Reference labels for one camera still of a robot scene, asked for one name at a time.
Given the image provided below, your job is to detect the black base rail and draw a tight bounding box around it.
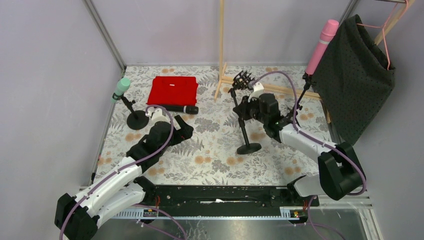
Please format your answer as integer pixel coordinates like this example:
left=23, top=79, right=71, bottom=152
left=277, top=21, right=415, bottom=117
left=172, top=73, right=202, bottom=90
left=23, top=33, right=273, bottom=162
left=124, top=184, right=321, bottom=220

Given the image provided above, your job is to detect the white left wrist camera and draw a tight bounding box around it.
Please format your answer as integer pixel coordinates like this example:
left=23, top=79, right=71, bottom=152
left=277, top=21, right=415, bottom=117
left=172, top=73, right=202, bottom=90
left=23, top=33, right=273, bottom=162
left=145, top=107, right=170, bottom=124

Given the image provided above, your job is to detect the floral table mat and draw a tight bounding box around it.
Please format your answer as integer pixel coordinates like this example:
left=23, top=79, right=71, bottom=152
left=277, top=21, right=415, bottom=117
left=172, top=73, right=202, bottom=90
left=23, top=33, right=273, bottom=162
left=93, top=66, right=333, bottom=186

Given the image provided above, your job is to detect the black microphone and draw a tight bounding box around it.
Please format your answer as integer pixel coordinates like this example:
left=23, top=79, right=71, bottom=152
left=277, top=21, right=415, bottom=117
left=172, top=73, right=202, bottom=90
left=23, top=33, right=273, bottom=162
left=160, top=104, right=199, bottom=115

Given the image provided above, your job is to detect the dark dotted hanging garment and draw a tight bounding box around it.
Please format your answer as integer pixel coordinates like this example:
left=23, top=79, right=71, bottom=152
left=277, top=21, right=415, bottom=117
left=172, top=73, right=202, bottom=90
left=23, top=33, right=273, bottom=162
left=312, top=14, right=396, bottom=145

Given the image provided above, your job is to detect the mint green microphone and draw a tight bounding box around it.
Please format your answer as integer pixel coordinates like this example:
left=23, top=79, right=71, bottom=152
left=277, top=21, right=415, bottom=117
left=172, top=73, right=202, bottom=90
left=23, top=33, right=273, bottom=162
left=111, top=77, right=131, bottom=104

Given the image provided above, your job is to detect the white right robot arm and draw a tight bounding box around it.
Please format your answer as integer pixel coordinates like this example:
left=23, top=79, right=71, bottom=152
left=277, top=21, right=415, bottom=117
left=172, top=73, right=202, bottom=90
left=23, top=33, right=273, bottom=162
left=233, top=93, right=366, bottom=201

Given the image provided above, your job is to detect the black tripod mic stand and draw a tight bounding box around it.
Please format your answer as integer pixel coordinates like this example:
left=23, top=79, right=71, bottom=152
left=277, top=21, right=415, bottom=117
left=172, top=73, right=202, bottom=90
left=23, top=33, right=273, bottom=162
left=291, top=72, right=316, bottom=126

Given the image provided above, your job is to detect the round-base mic stand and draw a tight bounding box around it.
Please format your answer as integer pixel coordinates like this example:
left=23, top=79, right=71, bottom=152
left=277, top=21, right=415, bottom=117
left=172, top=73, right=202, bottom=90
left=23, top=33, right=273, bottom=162
left=228, top=70, right=262, bottom=155
left=112, top=93, right=149, bottom=130

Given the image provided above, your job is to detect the pink clothes hanger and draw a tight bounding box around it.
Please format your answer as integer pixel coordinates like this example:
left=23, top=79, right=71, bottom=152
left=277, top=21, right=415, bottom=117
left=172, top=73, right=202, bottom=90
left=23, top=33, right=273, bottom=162
left=356, top=0, right=415, bottom=70

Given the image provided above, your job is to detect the pink microphone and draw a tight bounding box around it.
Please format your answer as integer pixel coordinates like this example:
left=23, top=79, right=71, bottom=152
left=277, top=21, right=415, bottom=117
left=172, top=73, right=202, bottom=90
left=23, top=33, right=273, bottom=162
left=305, top=19, right=340, bottom=75

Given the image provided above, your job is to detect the red folded cloth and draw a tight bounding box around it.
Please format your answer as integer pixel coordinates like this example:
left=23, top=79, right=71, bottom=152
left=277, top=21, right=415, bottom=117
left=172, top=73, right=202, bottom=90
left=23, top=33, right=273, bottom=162
left=146, top=76, right=199, bottom=106

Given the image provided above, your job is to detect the wooden clothes rack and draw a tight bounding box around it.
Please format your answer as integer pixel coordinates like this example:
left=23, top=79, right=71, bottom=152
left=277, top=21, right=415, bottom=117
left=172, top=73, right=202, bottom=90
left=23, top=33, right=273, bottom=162
left=213, top=0, right=417, bottom=124

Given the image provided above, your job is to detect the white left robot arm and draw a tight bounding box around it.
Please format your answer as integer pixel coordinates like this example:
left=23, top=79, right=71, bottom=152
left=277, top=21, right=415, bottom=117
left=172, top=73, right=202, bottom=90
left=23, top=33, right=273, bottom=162
left=54, top=115, right=194, bottom=240

